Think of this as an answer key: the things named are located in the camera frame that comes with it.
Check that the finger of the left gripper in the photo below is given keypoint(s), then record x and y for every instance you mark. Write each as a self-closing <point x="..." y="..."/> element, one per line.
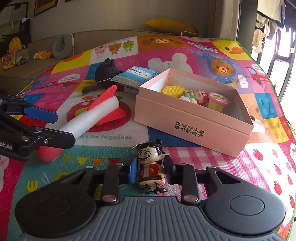
<point x="55" y="138"/>
<point x="40" y="114"/>

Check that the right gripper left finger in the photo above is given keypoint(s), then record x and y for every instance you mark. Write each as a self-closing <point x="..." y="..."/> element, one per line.
<point x="116" y="175"/>

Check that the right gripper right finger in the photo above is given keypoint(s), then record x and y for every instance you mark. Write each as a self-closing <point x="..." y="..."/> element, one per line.
<point x="183" y="175"/>

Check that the small cartoon boy figurine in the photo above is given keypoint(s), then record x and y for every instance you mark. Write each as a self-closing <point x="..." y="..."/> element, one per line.
<point x="151" y="174"/>

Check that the white foam rocket toy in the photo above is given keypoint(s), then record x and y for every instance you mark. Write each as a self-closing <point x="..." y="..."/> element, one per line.
<point x="103" y="110"/>

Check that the pink and teal pig toy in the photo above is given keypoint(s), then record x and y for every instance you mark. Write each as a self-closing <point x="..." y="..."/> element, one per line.
<point x="196" y="96"/>

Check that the toy pudding cake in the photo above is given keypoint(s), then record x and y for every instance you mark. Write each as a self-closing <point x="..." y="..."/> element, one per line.
<point x="217" y="101"/>

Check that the yellow toy corn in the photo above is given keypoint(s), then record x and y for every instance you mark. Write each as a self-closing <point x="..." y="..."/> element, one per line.
<point x="173" y="90"/>

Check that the grey neck pillow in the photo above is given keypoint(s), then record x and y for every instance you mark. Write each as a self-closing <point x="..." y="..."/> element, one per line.
<point x="63" y="46"/>

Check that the pink cardboard box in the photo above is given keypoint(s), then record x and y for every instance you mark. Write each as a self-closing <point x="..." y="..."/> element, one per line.
<point x="226" y="132"/>

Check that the black plush toy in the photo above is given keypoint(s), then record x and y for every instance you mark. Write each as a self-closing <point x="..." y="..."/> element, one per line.
<point x="103" y="76"/>

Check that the colourful cartoon play mat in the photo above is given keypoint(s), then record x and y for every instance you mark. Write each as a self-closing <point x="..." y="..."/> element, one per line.
<point x="267" y="160"/>

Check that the yellow pillow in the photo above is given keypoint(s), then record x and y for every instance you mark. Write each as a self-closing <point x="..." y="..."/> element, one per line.
<point x="166" y="25"/>

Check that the framed wall picture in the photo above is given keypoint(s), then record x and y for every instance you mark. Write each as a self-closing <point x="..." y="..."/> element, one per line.
<point x="44" y="5"/>

